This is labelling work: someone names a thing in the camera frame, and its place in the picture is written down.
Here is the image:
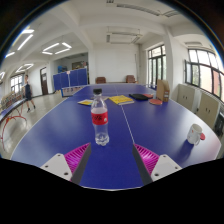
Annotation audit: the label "large black-framed window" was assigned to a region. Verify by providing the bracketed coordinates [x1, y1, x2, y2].
[184, 48, 224, 103]

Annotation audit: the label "blue partition screens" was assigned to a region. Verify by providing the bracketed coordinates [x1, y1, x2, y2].
[52, 68, 89, 92]

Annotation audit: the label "dark brown door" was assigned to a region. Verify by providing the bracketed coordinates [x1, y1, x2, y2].
[39, 67, 49, 96]

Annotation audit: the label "white mug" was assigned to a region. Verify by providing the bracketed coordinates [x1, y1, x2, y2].
[186, 123, 204, 146]

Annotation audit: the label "person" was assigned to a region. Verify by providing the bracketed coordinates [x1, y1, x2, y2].
[22, 73, 37, 113]

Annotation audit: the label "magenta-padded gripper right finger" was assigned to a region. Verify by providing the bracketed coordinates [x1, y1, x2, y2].
[131, 143, 183, 186]

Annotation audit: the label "brown armchair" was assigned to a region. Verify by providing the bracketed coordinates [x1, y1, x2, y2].
[95, 76, 107, 85]
[125, 74, 137, 84]

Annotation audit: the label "white two-door cabinet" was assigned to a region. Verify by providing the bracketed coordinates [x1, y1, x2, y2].
[176, 83, 201, 113]
[195, 93, 221, 130]

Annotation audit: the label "black pouch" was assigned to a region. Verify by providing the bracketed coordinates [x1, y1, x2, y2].
[128, 93, 149, 102]

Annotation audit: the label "tall black-framed window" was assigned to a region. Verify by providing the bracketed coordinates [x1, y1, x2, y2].
[147, 44, 167, 89]

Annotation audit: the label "black waste bin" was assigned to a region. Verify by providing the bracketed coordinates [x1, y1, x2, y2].
[214, 111, 224, 138]

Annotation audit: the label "brown cardboard box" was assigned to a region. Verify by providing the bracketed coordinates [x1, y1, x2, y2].
[155, 79, 171, 103]

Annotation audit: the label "blue white court barrier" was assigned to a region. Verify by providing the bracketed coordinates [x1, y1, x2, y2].
[61, 85, 84, 98]

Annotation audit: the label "ceiling air conditioner unit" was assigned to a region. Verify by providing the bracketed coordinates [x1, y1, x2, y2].
[105, 31, 143, 45]

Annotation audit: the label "small yellow booklet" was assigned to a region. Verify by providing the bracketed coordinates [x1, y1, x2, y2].
[77, 99, 94, 107]

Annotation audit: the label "clear red-labelled drink bottle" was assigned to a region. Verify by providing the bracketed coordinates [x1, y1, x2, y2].
[90, 88, 110, 147]

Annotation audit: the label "blue red-legged table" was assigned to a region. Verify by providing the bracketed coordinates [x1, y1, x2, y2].
[0, 98, 28, 151]

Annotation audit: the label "ceiling strip lights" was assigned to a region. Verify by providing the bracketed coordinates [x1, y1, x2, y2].
[0, 28, 73, 81]

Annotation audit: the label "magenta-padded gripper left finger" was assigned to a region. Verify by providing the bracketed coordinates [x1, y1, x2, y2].
[39, 142, 93, 186]

